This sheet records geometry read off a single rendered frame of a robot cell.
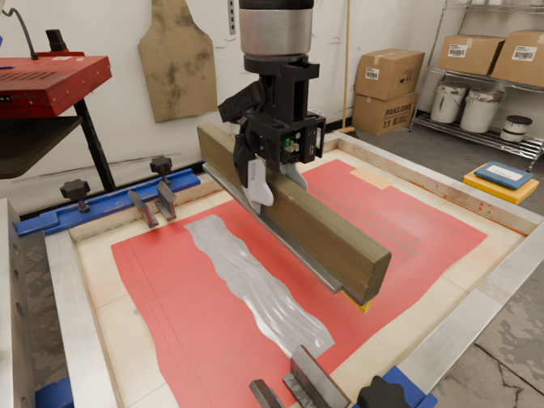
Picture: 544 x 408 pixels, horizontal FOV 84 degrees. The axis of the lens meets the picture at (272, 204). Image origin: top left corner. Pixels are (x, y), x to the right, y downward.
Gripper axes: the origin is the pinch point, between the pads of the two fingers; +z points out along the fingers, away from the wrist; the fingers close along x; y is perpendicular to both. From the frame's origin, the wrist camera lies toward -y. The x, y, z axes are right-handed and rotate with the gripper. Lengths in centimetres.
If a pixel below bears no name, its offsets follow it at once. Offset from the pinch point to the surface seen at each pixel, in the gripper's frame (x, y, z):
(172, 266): -14.1, -8.9, 13.4
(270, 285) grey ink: -2.9, 4.8, 13.1
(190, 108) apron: 65, -195, 48
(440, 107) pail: 316, -124, 76
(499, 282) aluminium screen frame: 23.7, 26.7, 10.2
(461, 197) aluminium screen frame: 44.3, 11.2, 11.3
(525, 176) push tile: 67, 16, 12
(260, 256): -0.4, -2.0, 13.5
